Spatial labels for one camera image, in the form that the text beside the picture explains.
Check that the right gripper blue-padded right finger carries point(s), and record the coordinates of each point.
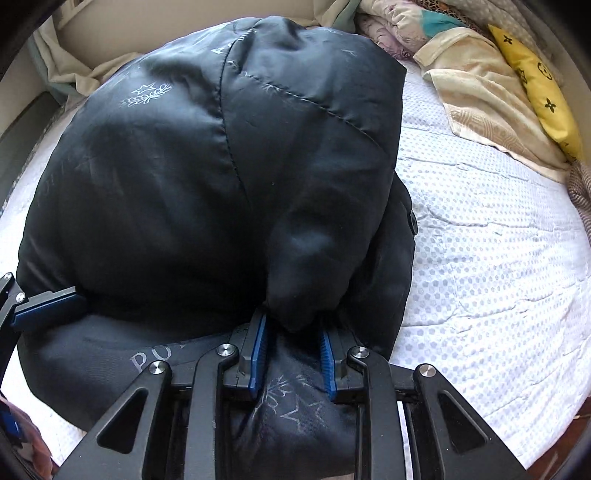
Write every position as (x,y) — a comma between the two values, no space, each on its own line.
(353,371)

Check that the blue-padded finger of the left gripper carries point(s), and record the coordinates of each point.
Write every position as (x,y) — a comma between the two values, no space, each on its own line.
(48,310)

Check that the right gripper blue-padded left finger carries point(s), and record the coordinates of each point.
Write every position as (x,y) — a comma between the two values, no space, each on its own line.
(235,367)

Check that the dark navy padded coat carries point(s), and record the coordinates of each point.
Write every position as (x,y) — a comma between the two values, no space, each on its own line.
(247,167)

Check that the person's left hand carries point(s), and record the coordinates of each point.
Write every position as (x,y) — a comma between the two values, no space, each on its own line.
(26,439)

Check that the grey padded headboard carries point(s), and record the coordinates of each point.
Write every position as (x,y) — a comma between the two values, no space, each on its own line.
(21,138)

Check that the white quilted bed cover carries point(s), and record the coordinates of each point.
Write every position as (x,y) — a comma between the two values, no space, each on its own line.
(500,292)

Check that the beige left curtain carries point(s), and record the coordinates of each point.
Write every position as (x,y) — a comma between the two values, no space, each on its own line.
(61,72)

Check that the beige curtain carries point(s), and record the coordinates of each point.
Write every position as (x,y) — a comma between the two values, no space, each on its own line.
(61,72)
(336,14)

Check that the cream folded blanket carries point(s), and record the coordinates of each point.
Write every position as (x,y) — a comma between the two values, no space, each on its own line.
(485,102)

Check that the brown knitted cloth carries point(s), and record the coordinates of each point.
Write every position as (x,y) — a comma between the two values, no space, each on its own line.
(578,187)

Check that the yellow patterned pillow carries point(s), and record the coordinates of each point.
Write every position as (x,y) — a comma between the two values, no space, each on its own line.
(543,92)

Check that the pink floral folded quilt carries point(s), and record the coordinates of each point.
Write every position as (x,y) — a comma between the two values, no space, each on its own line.
(403,28)

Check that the beige right curtain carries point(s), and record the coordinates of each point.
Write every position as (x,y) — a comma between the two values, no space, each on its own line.
(336,14)

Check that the grey dotted folded quilt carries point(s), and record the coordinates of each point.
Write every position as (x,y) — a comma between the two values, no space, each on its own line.
(507,16)

